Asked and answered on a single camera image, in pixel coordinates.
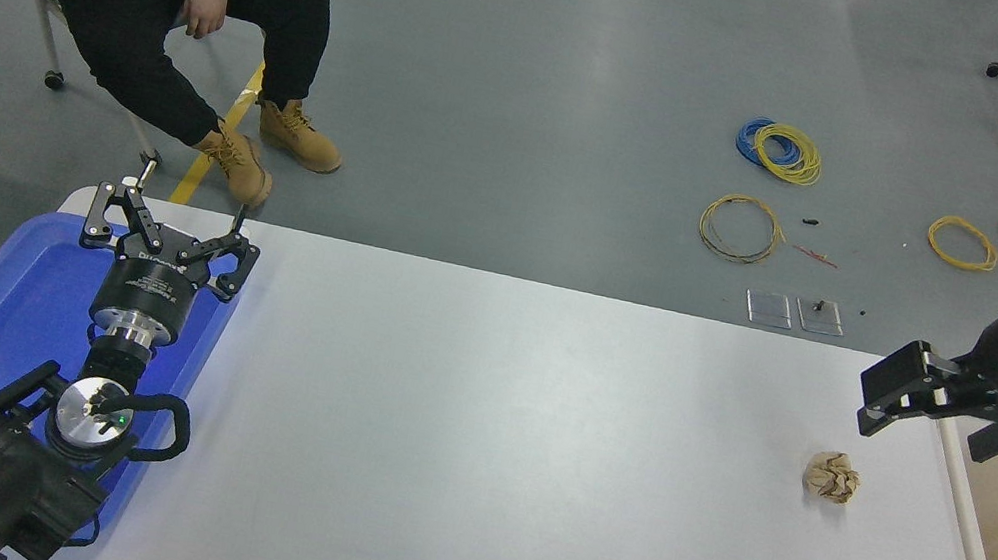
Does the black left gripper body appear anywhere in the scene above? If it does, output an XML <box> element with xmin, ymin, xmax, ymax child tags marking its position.
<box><xmin>90</xmin><ymin>225</ymin><xmax>215</xmax><ymax>340</ymax></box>

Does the tan paper ball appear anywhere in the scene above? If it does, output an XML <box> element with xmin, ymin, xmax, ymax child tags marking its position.
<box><xmin>799</xmin><ymin>446</ymin><xmax>865</xmax><ymax>508</ymax></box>

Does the person's left hand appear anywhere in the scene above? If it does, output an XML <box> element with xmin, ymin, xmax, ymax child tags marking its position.
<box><xmin>178</xmin><ymin>0</ymin><xmax>234</xmax><ymax>46</ymax></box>

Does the tan work boot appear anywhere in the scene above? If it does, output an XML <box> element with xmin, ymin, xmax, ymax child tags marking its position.
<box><xmin>251</xmin><ymin>94</ymin><xmax>351</xmax><ymax>177</ymax></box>
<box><xmin>186</xmin><ymin>116</ymin><xmax>283</xmax><ymax>212</ymax></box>

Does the clear plastic plate with screw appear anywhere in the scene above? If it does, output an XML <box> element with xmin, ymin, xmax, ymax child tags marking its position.
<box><xmin>792</xmin><ymin>296</ymin><xmax>849</xmax><ymax>339</ymax></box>

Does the grey wheeled chair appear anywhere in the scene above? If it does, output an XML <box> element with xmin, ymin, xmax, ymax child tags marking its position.
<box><xmin>0</xmin><ymin>0</ymin><xmax>192</xmax><ymax>169</ymax></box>

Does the thin yellow wire coil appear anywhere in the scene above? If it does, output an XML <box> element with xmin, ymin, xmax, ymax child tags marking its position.
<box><xmin>923</xmin><ymin>212</ymin><xmax>998</xmax><ymax>276</ymax></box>

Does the short red wire piece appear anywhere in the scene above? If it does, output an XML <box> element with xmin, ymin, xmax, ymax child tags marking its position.
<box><xmin>788</xmin><ymin>243</ymin><xmax>841</xmax><ymax>270</ymax></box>

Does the yellow and black wire coil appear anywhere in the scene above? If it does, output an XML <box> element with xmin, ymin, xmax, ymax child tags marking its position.
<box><xmin>694</xmin><ymin>189</ymin><xmax>791</xmax><ymax>271</ymax></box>

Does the blue wire coil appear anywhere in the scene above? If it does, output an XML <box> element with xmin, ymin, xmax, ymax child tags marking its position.
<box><xmin>733</xmin><ymin>114</ymin><xmax>805</xmax><ymax>173</ymax></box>

